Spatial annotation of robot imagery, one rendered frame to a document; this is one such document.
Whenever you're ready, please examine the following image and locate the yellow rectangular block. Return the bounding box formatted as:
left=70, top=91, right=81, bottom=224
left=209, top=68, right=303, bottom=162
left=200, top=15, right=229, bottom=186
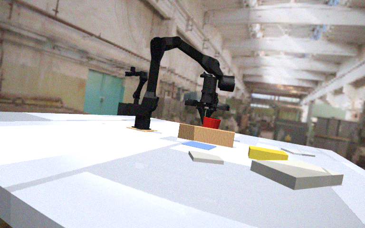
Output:
left=248, top=145, right=288, bottom=161

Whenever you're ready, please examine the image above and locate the red cup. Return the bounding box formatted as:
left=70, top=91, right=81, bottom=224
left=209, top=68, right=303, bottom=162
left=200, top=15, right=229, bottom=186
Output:
left=203, top=116, right=221, bottom=129

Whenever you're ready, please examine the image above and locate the tan wooden board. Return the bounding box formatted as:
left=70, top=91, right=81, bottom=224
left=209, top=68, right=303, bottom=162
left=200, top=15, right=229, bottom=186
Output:
left=178, top=123, right=235, bottom=148

